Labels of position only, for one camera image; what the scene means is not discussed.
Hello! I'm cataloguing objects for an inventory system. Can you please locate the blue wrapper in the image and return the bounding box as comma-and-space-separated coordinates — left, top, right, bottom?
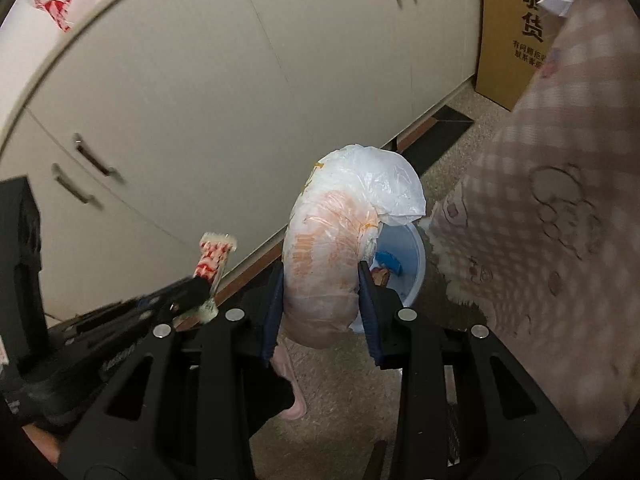
376, 252, 404, 276

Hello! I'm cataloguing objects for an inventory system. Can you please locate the pale blue plastic bin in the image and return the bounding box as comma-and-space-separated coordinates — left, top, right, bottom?
350, 220, 429, 333

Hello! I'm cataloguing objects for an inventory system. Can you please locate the white cabinet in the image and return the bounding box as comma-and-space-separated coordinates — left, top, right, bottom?
0, 0, 483, 322

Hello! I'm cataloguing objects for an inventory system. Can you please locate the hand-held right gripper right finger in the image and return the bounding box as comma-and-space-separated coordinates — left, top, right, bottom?
357, 260, 593, 480

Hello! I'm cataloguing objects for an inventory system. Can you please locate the pink slipper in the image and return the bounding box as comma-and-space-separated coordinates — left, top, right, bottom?
270, 337, 307, 421

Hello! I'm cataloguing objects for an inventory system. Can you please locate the checked cartoon blanket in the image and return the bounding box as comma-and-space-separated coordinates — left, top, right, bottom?
420, 0, 640, 442

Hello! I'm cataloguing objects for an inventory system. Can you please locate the white red-print plastic bag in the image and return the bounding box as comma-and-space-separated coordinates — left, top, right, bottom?
2, 0, 168, 63

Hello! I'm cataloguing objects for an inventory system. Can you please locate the metal cabinet handle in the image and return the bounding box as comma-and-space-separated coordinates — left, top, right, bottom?
73, 133, 124, 179
52, 163, 102, 209

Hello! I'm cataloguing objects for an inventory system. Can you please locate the brown cardboard box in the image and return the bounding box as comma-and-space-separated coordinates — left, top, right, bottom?
475, 0, 601, 112

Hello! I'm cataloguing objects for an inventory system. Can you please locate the white orange plastic bag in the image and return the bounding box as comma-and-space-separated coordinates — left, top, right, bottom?
282, 144, 427, 350

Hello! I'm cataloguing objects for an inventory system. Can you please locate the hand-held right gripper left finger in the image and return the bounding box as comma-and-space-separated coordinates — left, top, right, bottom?
59, 262, 297, 480

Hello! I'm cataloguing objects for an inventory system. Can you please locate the red white snack wrapper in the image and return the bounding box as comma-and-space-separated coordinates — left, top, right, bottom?
192, 232, 238, 323

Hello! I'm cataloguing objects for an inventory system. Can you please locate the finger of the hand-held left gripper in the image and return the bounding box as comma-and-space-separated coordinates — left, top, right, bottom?
70, 275, 215, 337

